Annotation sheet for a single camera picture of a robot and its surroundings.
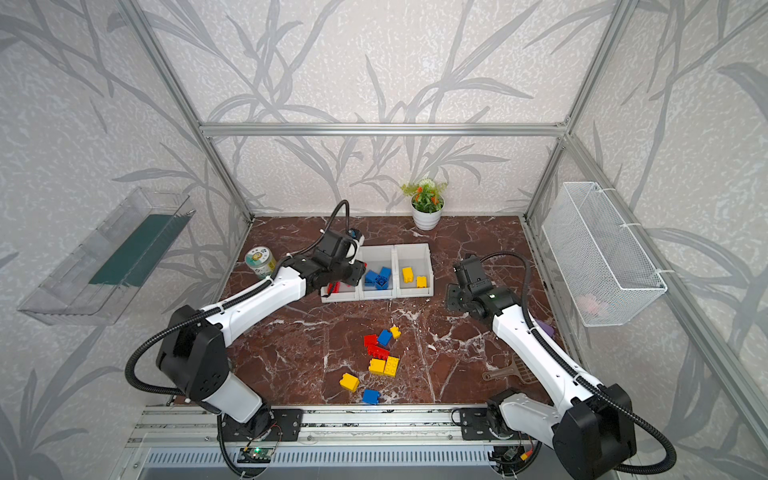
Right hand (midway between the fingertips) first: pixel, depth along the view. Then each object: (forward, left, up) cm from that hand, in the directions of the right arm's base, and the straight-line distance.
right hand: (458, 285), depth 83 cm
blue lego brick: (+12, +22, -13) cm, 28 cm away
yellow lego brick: (+11, +14, -11) cm, 21 cm away
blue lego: (+7, +23, -10) cm, 26 cm away
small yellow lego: (-8, +18, -13) cm, 24 cm away
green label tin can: (+14, +63, -6) cm, 65 cm away
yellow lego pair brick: (-19, +20, -12) cm, 30 cm away
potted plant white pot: (+33, +7, -9) cm, 35 cm away
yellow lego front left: (-23, +30, -12) cm, 39 cm away
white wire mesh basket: (-10, -27, +21) cm, 35 cm away
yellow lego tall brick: (+9, +10, -12) cm, 18 cm away
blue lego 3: (-10, +21, -13) cm, 27 cm away
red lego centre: (-11, +25, -13) cm, 30 cm away
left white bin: (+4, +34, -10) cm, 35 cm away
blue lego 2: (-25, +24, -15) cm, 38 cm away
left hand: (+8, +27, +2) cm, 28 cm away
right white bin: (+19, +11, -12) cm, 25 cm away
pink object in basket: (-9, -30, +7) cm, 32 cm away
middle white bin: (+16, +25, -9) cm, 31 cm away
